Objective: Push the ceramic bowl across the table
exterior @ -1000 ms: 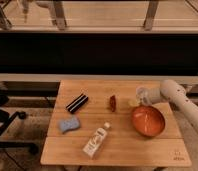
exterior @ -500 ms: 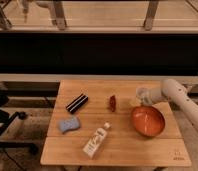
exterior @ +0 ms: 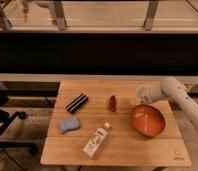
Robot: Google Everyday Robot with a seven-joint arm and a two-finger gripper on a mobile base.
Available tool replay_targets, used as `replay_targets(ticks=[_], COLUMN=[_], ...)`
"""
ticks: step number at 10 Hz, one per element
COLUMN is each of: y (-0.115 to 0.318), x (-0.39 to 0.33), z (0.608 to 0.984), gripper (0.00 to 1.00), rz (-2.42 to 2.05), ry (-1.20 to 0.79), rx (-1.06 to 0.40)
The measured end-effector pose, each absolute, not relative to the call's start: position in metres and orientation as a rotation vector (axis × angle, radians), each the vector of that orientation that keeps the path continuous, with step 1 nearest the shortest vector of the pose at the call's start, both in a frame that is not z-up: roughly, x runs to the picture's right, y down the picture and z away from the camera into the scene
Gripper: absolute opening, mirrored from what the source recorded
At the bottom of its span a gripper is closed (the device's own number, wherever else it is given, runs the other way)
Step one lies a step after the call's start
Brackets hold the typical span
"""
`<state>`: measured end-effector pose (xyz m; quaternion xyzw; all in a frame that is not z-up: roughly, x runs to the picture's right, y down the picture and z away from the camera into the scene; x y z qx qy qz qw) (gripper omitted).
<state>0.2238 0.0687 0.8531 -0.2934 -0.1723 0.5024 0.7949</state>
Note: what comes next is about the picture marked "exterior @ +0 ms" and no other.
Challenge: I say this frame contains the orange ceramic bowl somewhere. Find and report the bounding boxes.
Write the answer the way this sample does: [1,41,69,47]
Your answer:
[131,104,165,137]

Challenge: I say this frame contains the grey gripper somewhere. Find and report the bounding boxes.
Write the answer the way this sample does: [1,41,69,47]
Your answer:
[130,87,154,106]

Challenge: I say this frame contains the wooden table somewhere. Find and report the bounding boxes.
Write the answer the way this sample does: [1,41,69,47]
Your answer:
[41,80,191,167]

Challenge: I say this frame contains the black office chair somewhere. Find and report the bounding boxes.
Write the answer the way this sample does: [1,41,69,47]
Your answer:
[0,90,39,154]

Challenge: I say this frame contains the blue sponge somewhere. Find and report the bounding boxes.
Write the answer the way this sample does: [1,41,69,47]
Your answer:
[59,116,80,133]

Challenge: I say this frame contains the translucent plastic cup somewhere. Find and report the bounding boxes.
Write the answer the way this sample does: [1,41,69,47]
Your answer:
[136,87,148,98]

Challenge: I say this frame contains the white plastic bottle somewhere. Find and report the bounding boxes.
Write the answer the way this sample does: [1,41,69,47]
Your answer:
[83,122,111,157]

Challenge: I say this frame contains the small dark red object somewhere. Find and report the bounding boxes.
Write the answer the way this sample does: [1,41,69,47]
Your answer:
[109,95,116,112]

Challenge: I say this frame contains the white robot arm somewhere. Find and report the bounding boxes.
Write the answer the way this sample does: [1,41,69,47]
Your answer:
[136,77,198,131]

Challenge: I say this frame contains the black white striped case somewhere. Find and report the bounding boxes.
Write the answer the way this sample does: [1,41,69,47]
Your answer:
[66,94,88,114]

